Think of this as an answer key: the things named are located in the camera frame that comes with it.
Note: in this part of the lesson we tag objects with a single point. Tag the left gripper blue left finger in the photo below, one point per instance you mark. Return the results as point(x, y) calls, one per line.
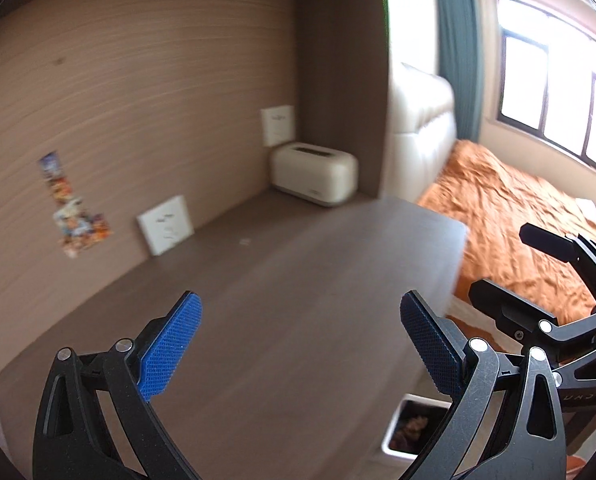
point(143, 367)

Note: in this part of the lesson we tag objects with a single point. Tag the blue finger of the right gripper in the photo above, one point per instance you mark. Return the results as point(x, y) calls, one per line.
point(562, 248)
point(514, 316)

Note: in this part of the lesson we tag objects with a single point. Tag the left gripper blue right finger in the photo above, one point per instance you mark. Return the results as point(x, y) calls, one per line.
point(464, 369)

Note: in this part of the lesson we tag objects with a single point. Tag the white square trash bin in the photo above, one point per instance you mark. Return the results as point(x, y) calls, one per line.
point(411, 427)

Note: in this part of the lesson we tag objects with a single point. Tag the anime sticker strip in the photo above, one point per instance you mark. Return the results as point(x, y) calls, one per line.
point(79, 229)

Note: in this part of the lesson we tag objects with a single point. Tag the cream padded headboard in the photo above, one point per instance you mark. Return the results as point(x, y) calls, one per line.
point(421, 131)

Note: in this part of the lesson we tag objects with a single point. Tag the cream white toaster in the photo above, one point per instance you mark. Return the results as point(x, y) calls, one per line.
point(320, 175)

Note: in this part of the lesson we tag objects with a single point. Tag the teal curtain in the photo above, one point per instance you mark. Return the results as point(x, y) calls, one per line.
point(461, 62)

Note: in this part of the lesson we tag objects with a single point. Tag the white wall socket lower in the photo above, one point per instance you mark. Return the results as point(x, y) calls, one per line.
point(166, 225)

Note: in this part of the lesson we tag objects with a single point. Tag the window with dark frame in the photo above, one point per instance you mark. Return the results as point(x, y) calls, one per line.
point(548, 78)

